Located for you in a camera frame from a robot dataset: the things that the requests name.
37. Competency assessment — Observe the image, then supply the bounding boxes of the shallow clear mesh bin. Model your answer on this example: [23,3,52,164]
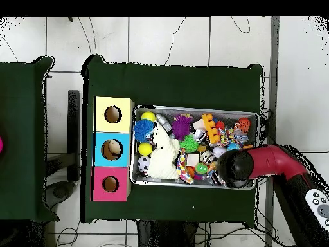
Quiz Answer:
[130,105,260,190]

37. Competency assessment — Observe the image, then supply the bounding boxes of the wooden box with three holes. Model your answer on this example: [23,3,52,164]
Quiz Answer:
[92,96,136,203]

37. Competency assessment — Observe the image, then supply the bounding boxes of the purple spiky ball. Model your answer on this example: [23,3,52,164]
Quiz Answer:
[171,114,194,141]

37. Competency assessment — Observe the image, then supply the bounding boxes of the large blue spiky ball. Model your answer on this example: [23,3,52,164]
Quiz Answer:
[133,118,156,143]

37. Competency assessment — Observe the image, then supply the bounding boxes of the cream knitted cloth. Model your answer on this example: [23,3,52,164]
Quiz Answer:
[146,123,181,181]

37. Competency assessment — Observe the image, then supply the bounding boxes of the yellow ball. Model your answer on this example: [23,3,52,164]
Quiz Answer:
[138,142,154,157]
[141,110,156,123]

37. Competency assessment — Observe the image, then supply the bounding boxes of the green spiky ball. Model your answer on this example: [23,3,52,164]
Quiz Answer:
[179,134,200,154]

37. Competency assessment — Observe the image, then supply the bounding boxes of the small soccer ball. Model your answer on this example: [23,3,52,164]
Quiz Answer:
[136,155,152,172]

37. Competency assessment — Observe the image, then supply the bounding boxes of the silver metal can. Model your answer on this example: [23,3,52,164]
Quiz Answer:
[193,128,208,144]

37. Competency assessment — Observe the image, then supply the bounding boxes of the colourful patterned cloth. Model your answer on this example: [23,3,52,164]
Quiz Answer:
[175,148,194,185]

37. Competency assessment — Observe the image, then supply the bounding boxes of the orange toy building block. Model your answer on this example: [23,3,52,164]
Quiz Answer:
[201,113,222,145]

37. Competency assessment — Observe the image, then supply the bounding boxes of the dark green table cloth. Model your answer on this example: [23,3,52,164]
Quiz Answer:
[0,55,60,223]
[81,53,264,227]

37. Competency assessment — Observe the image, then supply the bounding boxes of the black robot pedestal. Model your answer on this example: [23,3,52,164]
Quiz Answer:
[136,220,201,247]

